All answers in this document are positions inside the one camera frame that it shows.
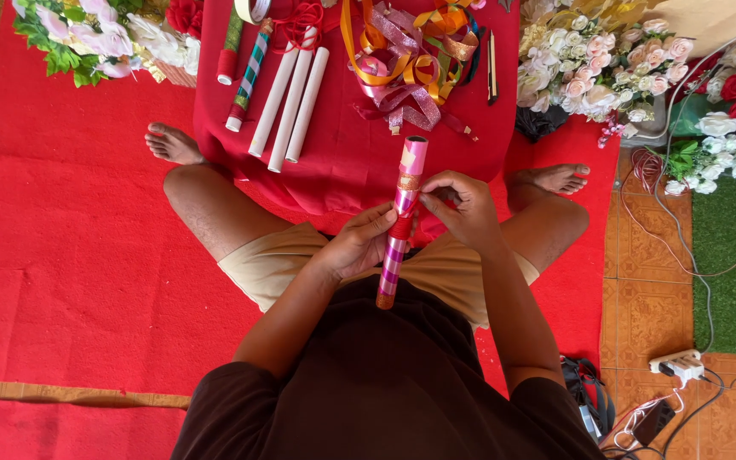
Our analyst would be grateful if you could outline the red rose bunch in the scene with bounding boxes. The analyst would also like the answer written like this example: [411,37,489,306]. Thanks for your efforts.
[164,0,204,40]

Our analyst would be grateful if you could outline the red table cloth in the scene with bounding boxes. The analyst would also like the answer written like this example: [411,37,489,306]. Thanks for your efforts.
[192,0,523,217]

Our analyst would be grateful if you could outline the beige shorts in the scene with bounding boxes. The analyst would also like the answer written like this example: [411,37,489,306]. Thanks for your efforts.
[217,221,541,331]

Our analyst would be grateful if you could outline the red carpet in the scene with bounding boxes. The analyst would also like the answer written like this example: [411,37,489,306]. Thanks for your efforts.
[0,0,622,460]

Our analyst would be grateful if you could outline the red thread spool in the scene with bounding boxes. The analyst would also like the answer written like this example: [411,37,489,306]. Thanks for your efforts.
[216,5,245,86]

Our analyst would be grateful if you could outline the person's left leg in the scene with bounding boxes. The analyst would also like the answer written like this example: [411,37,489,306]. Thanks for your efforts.
[144,121,297,263]

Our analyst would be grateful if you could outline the black plastic bag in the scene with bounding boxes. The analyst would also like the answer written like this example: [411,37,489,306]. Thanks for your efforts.
[514,104,571,144]

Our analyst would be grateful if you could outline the red white rose bouquet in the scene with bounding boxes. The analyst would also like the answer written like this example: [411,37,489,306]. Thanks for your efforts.
[662,43,736,196]

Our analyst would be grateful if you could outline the black thin stick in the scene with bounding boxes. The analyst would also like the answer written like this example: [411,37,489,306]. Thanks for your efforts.
[486,30,500,107]

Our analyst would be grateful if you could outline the dark brown shirt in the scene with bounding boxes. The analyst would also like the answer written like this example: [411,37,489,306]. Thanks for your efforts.
[170,275,607,460]

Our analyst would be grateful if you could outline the cream tape roll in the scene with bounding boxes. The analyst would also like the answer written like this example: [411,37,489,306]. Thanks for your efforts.
[234,0,273,26]

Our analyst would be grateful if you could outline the black strap bag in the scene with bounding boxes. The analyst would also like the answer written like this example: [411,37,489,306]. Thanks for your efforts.
[559,355,617,443]

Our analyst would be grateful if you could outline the pink striped decorated tube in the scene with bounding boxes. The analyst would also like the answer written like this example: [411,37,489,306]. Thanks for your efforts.
[376,135,430,311]

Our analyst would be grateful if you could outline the person's right hand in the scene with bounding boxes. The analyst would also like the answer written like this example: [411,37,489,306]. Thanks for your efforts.
[418,170,504,258]

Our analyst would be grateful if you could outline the green artificial grass mat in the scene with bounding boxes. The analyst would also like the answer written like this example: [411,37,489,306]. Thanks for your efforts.
[690,171,736,356]

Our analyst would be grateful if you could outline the white pink leafy flower bouquet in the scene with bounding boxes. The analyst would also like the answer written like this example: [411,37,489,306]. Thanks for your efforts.
[11,0,203,89]

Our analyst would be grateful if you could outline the green striped decorated tube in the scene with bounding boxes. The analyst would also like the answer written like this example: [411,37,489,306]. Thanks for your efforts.
[225,18,275,134]

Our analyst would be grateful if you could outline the white pink rose bouquet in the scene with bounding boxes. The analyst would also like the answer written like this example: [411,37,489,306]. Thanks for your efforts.
[516,0,696,149]

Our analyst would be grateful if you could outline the thin red cable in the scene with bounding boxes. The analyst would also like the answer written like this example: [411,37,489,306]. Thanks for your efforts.
[619,147,736,279]

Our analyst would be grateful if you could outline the black phone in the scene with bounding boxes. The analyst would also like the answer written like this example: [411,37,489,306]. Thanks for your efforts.
[632,399,677,447]

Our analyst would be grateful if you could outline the pile of glitter ribbons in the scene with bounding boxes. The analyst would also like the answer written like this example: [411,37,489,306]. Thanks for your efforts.
[340,0,481,143]

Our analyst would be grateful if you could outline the person's leg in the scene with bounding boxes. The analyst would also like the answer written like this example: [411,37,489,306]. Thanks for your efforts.
[503,163,592,276]
[144,121,297,263]

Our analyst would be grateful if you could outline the beige paper sheet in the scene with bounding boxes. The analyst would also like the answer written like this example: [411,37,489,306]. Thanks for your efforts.
[641,0,736,60]

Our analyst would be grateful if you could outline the person's left hand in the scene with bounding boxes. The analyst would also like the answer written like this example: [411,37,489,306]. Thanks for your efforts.
[309,203,415,283]

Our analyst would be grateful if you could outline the plain white tube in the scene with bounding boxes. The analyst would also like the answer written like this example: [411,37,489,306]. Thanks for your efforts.
[248,27,319,158]
[284,46,331,164]
[267,43,319,174]

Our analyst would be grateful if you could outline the red cord bundle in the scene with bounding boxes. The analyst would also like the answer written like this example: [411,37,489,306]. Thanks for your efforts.
[271,0,325,53]

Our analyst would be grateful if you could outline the gray cable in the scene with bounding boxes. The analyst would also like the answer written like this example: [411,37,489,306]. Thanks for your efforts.
[636,0,736,355]

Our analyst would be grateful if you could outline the white power strip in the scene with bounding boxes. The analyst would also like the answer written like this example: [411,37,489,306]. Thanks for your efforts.
[647,348,707,384]

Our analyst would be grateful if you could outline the person's right leg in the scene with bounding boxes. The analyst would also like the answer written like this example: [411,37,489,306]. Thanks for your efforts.
[503,163,592,276]

